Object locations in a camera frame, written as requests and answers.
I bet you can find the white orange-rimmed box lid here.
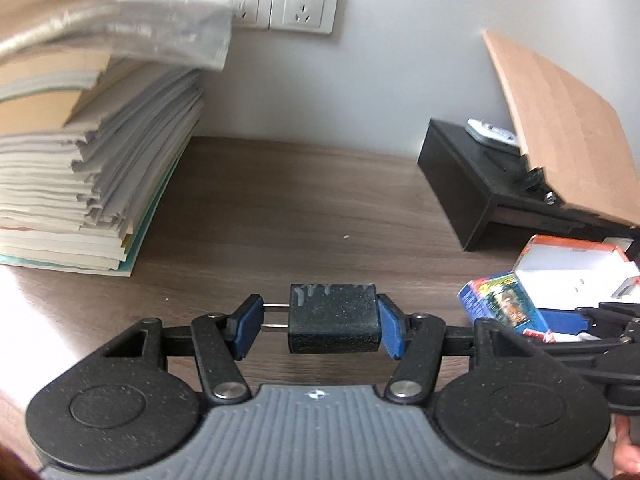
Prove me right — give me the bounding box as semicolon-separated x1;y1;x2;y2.
514;234;640;346

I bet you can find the black plug adapter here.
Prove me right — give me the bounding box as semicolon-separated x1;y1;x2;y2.
260;282;380;356

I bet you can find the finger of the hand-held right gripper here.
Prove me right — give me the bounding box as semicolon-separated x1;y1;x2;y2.
525;332;640;376
575;301;640;333

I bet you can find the small white device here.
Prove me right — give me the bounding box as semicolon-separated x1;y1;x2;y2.
465;118;521;151

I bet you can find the brown cardboard sheet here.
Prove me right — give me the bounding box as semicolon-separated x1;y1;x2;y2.
482;30;640;228

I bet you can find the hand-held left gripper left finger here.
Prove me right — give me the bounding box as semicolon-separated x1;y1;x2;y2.
102;294;264;405

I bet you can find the person's right hand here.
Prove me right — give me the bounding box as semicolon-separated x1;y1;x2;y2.
612;416;640;477

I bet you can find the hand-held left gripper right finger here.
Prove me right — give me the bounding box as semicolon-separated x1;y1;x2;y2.
376;294;556;405

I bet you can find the tall stack of books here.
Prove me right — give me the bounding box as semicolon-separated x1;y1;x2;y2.
0;0;246;278

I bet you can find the black monitor riser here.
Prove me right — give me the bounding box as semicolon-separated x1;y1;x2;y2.
417;117;640;252

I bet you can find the colourful playing card box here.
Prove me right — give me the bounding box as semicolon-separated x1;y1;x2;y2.
457;271;551;337

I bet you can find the silvery plastic bag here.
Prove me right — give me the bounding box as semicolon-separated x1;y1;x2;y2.
0;0;246;72

